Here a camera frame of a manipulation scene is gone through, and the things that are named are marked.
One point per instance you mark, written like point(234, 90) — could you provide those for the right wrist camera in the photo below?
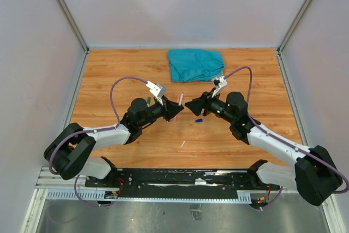
point(219, 83)

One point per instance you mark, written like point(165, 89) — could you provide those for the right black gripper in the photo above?
point(197, 104)

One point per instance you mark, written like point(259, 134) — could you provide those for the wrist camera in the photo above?
point(219, 83)
point(157, 90)

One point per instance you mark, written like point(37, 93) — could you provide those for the orange pen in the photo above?
point(178, 100)

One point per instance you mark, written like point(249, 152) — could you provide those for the blue white pen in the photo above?
point(181, 99)

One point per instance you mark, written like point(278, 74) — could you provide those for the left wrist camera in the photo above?
point(157, 90)

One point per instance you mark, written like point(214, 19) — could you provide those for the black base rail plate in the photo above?
point(181, 183)

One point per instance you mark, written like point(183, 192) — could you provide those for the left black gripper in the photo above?
point(170, 108)

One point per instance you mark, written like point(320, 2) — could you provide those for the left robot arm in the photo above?
point(69, 154)

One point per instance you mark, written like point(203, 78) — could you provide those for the grey slotted cable duct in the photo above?
point(102, 195)

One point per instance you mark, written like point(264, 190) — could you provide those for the teal folded cloth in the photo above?
point(194, 65)

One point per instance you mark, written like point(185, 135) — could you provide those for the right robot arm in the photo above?
point(309, 171)

